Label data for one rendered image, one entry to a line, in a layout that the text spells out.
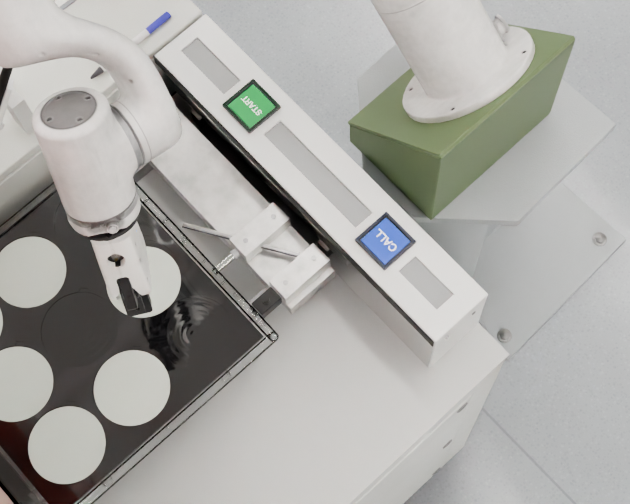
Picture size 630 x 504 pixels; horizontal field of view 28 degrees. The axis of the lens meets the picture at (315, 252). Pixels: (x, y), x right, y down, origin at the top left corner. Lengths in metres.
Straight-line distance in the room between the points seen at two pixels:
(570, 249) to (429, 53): 1.11
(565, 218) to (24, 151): 1.31
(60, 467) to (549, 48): 0.82
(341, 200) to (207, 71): 0.26
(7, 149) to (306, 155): 0.40
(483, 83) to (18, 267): 0.66
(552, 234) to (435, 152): 1.10
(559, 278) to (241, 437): 1.09
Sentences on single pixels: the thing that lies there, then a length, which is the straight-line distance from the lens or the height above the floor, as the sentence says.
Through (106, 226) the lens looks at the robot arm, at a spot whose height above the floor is 1.18.
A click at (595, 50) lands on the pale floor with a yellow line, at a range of 2.85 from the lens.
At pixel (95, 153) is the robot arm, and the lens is 1.35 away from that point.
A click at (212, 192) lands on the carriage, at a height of 0.88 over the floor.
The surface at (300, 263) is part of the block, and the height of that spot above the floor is 0.91.
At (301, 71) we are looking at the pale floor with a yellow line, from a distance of 2.78.
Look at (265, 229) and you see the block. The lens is 1.68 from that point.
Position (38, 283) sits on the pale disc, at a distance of 1.71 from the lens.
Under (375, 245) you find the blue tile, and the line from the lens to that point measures 1.61.
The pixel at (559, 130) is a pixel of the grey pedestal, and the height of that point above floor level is 0.82.
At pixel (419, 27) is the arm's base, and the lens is 1.59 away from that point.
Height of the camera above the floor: 2.49
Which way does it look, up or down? 72 degrees down
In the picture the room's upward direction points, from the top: 6 degrees counter-clockwise
